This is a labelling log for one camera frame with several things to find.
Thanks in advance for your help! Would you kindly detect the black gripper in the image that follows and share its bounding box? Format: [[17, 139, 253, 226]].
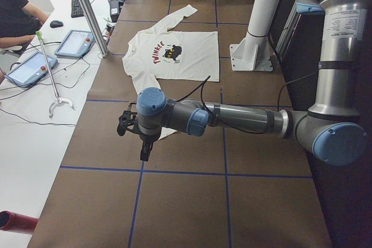
[[139, 133, 159, 161]]

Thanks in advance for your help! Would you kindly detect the cream long-sleeve printed shirt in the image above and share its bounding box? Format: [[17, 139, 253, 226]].
[[123, 5, 219, 137]]

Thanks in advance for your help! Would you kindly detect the far blue teach pendant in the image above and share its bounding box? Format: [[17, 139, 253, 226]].
[[55, 30, 95, 58]]

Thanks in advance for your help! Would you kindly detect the blue teach pendant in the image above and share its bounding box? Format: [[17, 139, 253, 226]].
[[5, 51, 48, 87], [55, 30, 95, 58]]

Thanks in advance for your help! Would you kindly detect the near blue teach pendant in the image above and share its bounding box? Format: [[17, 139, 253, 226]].
[[5, 51, 48, 87]]

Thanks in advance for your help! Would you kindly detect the red cylinder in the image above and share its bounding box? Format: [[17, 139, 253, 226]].
[[1, 211, 39, 235]]

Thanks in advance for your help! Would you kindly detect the black box with label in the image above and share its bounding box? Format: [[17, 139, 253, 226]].
[[109, 0, 124, 23]]

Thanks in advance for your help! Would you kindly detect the black keyboard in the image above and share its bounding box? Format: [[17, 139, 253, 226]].
[[70, 0, 84, 18]]

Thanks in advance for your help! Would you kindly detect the black computer mouse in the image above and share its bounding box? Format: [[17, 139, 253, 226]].
[[49, 20, 64, 28]]

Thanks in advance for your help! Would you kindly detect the seated person in black shirt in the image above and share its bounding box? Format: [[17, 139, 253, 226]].
[[0, 0, 49, 83]]

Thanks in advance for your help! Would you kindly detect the white pillar with base plate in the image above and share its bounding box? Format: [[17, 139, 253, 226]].
[[230, 0, 279, 71]]

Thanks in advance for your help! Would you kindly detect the grabber stick with green handle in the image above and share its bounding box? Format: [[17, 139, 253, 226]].
[[35, 31, 75, 118]]

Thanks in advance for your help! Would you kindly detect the aluminium frame post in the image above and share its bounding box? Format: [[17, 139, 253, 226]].
[[79, 0, 109, 57]]

